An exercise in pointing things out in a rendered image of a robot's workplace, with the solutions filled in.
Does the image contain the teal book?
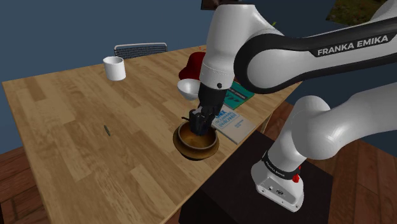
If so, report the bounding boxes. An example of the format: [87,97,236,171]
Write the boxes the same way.
[223,81,255,111]

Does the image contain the red rounded object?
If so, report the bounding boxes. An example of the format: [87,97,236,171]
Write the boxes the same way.
[178,51,207,81]

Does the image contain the white and blue book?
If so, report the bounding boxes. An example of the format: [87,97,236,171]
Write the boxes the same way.
[212,104,257,146]

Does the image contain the dark robot stand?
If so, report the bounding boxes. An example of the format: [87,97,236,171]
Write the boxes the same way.
[178,130,335,224]

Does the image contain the green wall picture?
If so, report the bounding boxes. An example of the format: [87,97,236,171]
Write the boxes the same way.
[326,0,389,27]

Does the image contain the white bowl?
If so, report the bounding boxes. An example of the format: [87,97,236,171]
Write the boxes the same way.
[176,78,203,101]

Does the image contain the grey mesh chair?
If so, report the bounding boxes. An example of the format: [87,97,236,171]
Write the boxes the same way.
[113,42,169,60]

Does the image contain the wooden table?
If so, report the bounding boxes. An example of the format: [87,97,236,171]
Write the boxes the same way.
[1,44,303,224]

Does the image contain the brown wooden bowl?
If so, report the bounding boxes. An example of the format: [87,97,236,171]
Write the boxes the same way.
[172,120,221,161]

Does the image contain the white cup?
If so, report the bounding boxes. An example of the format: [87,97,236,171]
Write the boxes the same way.
[102,55,127,82]

